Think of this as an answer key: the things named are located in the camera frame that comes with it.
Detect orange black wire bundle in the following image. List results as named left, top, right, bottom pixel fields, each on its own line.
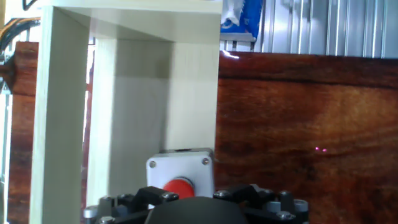
left=0, top=17, right=42, bottom=55

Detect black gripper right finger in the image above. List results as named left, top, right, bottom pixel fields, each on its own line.
left=213, top=184, right=309, bottom=224

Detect blue tissue pack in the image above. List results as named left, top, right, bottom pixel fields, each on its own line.
left=220, top=0, right=265, bottom=40

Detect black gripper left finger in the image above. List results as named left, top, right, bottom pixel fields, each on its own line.
left=83, top=185, right=180, bottom=224

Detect grey red push-button box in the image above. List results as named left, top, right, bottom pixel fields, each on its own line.
left=146, top=147, right=215, bottom=200

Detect cream wooden shelf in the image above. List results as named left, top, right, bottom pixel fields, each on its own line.
left=29, top=0, right=223, bottom=224

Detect glossy dark wooden board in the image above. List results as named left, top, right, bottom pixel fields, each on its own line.
left=7, top=40, right=398, bottom=224

